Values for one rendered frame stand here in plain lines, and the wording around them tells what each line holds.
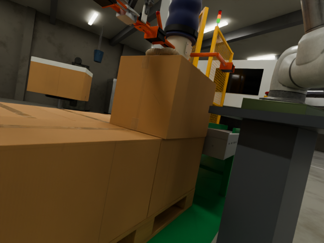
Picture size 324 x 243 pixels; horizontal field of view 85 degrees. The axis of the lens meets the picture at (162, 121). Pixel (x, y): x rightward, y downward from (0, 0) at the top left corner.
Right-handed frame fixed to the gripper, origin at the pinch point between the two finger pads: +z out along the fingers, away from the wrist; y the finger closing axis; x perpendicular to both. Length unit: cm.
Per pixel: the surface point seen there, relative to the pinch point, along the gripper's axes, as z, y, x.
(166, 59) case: 15.3, -13.2, -11.0
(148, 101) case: 36.9, -7.3, -11.0
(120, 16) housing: 3.4, 1.5, 8.3
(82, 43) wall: -216, 815, -434
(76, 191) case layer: 68, -19, 29
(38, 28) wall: -215, 884, -267
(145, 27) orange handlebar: 2.1, -1.8, -4.8
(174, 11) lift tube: -21.3, 2.5, -31.7
